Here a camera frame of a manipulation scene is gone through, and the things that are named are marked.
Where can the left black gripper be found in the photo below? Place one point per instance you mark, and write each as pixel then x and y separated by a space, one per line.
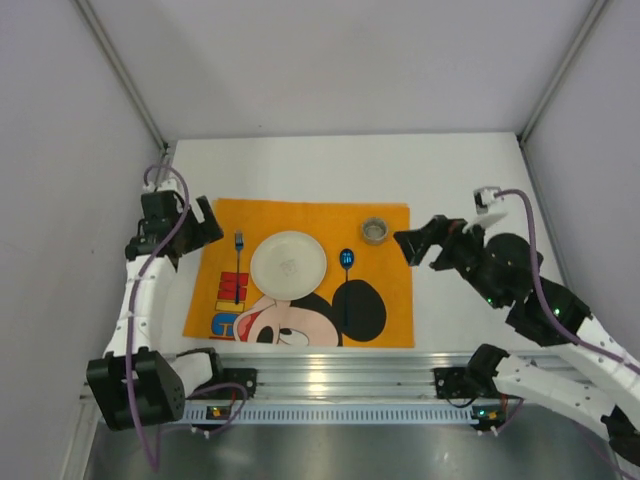
pixel 198 230

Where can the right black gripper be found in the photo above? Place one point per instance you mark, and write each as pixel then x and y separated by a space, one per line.
pixel 439 245

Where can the blue metallic fork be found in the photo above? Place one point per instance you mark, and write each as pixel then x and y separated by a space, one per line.
pixel 239 246

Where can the small metal cup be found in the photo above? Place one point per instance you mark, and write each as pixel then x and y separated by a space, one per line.
pixel 374 231

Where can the white round plate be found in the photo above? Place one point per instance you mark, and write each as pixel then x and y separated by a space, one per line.
pixel 288 266

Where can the orange Mickey Mouse placemat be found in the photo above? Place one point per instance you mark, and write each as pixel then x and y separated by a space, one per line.
pixel 380 291

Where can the blue metallic spoon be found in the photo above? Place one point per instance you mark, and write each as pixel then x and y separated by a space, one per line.
pixel 346 260

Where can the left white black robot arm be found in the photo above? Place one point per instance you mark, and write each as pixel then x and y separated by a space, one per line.
pixel 138 330

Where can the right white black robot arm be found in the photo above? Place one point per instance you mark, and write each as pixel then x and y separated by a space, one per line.
pixel 559 322

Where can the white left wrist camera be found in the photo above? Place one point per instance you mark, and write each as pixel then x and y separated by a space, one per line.
pixel 158 177

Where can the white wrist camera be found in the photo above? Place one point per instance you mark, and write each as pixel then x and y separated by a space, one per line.
pixel 158 177
pixel 489 207

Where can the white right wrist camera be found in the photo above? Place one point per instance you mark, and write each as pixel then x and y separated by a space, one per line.
pixel 489 207

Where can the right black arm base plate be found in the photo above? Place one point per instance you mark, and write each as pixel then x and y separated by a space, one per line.
pixel 456 383

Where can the left aluminium frame post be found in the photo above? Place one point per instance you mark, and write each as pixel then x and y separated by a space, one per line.
pixel 99 33

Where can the aluminium frame post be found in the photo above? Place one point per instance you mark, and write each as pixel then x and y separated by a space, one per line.
pixel 99 33
pixel 562 71

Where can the aluminium mounting rail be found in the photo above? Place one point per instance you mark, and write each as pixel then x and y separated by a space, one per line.
pixel 332 377

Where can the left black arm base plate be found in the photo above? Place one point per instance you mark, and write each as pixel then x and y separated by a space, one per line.
pixel 226 385

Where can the perforated grey cable duct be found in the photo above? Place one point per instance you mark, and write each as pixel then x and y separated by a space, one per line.
pixel 340 414

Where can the right aluminium frame post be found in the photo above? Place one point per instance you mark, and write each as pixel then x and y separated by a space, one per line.
pixel 562 71

